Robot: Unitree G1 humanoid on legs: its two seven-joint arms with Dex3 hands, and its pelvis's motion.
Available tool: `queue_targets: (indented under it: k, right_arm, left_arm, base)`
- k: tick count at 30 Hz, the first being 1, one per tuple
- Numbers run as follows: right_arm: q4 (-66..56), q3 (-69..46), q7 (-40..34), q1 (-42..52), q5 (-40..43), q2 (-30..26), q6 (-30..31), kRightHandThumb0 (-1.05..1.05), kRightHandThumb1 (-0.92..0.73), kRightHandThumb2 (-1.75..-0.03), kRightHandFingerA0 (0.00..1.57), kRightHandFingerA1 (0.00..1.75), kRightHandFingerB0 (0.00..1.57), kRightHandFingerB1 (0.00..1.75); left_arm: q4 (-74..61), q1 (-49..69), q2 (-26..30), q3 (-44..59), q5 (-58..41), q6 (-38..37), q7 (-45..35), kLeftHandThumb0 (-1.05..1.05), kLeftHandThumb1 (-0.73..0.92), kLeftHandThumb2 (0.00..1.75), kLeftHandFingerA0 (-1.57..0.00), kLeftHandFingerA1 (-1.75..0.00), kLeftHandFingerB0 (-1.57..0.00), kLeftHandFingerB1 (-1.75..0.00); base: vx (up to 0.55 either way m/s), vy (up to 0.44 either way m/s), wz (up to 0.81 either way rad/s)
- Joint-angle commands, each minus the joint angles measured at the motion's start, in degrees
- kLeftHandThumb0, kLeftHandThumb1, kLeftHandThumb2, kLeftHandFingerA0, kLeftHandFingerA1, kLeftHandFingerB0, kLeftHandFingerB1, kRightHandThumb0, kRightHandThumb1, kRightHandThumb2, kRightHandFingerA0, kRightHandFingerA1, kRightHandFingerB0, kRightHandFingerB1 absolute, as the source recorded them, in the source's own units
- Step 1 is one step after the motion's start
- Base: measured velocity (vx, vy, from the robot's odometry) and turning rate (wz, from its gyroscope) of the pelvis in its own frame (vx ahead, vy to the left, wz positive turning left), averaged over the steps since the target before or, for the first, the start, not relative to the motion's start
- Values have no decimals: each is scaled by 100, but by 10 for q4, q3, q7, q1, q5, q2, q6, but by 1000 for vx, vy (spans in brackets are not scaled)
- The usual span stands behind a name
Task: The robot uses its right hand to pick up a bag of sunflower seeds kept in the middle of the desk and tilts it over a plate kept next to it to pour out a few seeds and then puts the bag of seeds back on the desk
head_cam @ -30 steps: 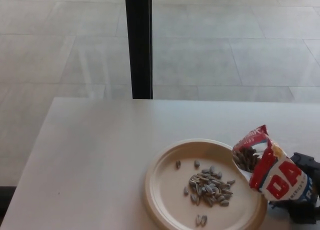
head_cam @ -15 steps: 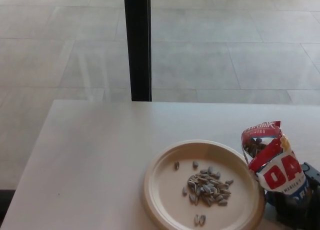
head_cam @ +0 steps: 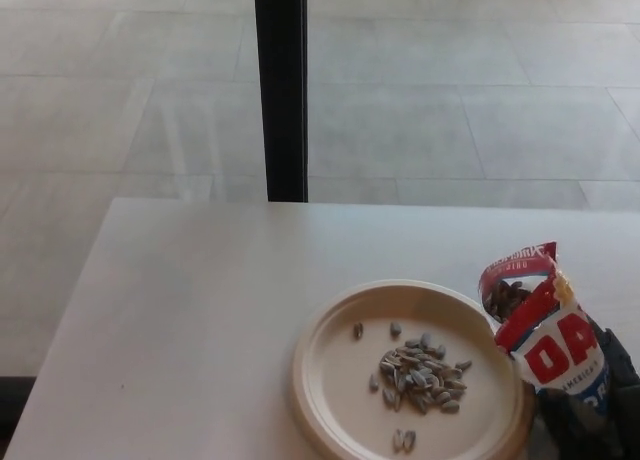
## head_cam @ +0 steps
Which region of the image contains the black window frame post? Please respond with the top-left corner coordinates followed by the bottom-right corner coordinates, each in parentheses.
top-left (252, 0), bottom-right (310, 203)

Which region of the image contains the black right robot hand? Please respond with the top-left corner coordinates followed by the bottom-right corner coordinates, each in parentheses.
top-left (529, 315), bottom-right (640, 460)

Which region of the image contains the sunflower seed pile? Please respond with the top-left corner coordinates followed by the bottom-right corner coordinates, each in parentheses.
top-left (378, 332), bottom-right (474, 416)

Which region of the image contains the round beige paper plate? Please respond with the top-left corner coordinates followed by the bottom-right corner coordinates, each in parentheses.
top-left (291, 278), bottom-right (539, 460)

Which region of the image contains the red white sunflower seed bag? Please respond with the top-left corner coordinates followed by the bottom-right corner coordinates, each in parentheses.
top-left (478, 240), bottom-right (614, 417)

